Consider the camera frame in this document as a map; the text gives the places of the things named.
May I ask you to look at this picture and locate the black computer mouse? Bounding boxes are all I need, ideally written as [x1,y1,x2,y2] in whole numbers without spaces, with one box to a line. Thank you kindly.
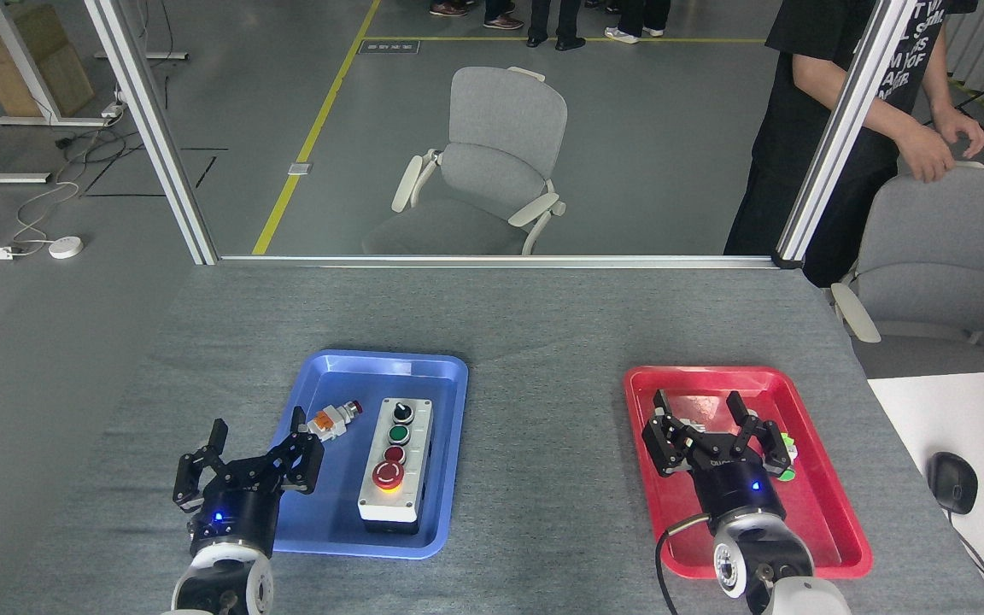
[926,452,979,516]

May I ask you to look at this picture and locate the red push button switch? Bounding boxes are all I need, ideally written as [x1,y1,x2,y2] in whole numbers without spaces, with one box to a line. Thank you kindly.
[306,400,365,442]

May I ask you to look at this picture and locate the white side table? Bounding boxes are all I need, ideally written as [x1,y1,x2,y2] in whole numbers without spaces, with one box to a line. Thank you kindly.
[866,369,984,615]

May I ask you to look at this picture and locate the black floor cables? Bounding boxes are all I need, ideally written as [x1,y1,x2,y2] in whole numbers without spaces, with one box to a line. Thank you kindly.
[55,126,130,169]

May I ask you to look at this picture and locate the white control box with buttons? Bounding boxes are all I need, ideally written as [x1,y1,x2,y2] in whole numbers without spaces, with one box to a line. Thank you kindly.
[358,397,435,535]

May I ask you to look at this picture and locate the red plastic tray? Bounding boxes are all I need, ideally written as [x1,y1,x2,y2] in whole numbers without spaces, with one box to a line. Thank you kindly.
[624,366,874,580]

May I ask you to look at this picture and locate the blue plastic tray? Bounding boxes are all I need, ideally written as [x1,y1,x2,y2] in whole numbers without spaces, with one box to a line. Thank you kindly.
[240,349,469,560]

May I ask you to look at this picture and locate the white floor cable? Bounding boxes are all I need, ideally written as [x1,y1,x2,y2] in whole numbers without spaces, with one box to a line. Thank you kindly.
[12,178,83,255]

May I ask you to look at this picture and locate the person's right hand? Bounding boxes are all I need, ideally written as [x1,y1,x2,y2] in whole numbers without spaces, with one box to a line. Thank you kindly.
[898,121,956,183]

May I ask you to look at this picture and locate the black mouse cable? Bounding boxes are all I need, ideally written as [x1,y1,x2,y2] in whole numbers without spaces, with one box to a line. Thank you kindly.
[945,511,984,615]

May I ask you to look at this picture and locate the grey office chair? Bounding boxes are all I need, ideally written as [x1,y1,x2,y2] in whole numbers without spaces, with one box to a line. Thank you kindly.
[361,67,568,256]
[830,161,984,379]

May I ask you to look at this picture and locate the wooden box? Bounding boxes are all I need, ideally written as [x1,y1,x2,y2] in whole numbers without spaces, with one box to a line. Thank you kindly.
[0,4,95,118]

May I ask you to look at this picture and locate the silver aluminium post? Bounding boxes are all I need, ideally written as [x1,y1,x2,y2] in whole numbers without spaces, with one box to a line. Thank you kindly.
[82,0,220,266]
[772,0,920,270]

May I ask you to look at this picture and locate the person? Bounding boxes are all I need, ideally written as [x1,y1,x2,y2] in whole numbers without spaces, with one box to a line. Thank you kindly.
[584,0,672,45]
[526,0,587,52]
[430,0,525,31]
[723,0,984,289]

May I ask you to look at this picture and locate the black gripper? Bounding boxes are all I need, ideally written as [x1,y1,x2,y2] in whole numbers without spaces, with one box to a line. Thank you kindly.
[641,390,794,524]
[173,407,325,556]

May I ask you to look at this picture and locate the person's left hand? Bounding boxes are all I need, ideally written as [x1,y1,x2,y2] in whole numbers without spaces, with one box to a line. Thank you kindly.
[939,109,984,159]

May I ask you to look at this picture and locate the silver aluminium rail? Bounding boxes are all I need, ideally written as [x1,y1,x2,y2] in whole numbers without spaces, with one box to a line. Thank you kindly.
[217,254,779,270]

